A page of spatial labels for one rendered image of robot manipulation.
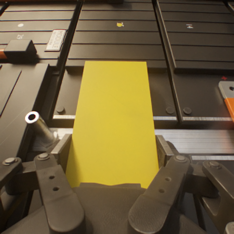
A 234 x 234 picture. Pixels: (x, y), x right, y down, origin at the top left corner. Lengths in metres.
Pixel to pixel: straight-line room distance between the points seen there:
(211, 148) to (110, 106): 0.12
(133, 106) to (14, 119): 0.12
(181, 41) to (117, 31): 0.10
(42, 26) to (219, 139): 0.30
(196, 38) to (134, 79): 0.15
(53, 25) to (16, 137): 0.21
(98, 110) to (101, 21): 0.20
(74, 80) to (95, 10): 0.17
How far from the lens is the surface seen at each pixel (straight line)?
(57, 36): 0.29
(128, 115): 0.15
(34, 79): 0.22
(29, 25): 0.34
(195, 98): 0.22
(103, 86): 0.17
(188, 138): 0.20
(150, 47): 0.26
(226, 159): 0.20
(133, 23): 0.32
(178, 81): 0.23
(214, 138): 0.21
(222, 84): 0.25
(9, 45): 0.26
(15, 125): 0.19
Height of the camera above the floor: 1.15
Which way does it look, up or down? 57 degrees down
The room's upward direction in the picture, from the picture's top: straight up
